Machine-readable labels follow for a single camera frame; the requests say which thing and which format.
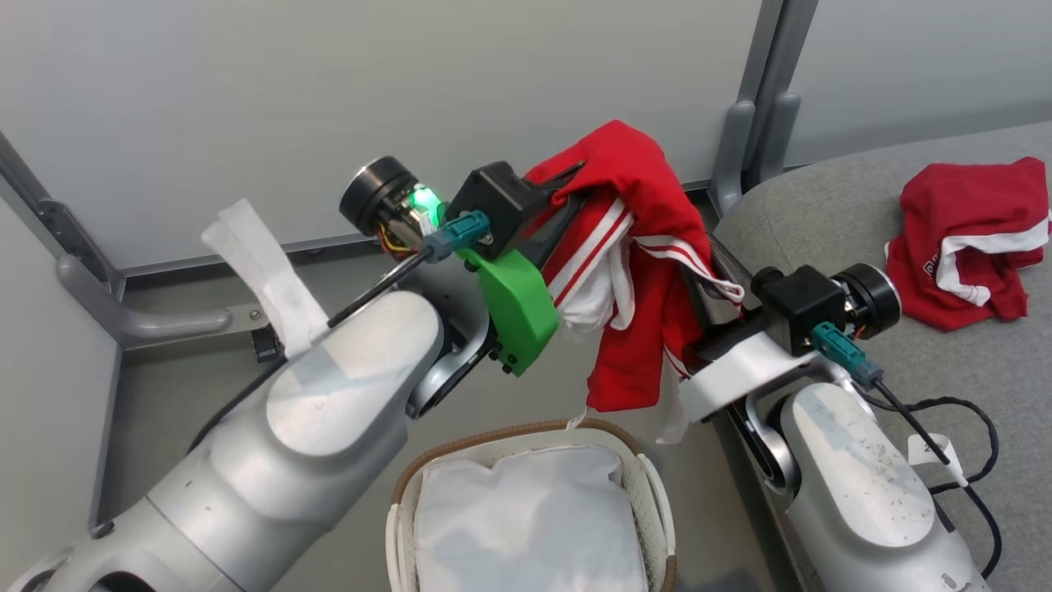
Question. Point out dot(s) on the white laundry basket brown rim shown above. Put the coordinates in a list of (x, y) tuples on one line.
[(657, 510)]

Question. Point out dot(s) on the red garment with white band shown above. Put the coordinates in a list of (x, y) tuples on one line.
[(970, 222)]

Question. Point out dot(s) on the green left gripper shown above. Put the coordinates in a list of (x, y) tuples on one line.
[(518, 308)]

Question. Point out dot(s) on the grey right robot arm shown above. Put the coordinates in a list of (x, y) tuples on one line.
[(855, 501)]

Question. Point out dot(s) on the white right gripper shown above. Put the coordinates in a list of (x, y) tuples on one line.
[(740, 374)]

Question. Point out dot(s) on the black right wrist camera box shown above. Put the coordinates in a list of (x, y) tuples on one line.
[(797, 304)]

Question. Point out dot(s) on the red garment with white stripes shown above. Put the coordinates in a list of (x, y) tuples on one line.
[(649, 230)]

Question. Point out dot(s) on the grey fabric sofa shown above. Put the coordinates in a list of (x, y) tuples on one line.
[(945, 370)]

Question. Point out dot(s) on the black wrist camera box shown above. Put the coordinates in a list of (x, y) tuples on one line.
[(797, 304), (493, 197)]

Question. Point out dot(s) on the white tape strip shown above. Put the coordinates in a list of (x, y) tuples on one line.
[(267, 275)]

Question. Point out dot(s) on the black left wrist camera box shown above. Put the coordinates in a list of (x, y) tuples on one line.
[(493, 197)]

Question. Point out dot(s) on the grey partition corner post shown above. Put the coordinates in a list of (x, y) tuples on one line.
[(66, 226)]

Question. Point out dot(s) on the grey partition foot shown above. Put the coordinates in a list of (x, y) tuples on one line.
[(148, 321)]

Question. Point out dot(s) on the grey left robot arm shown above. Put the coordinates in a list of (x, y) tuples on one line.
[(312, 444)]

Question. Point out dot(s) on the black caster wheel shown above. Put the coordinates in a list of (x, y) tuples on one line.
[(265, 345)]

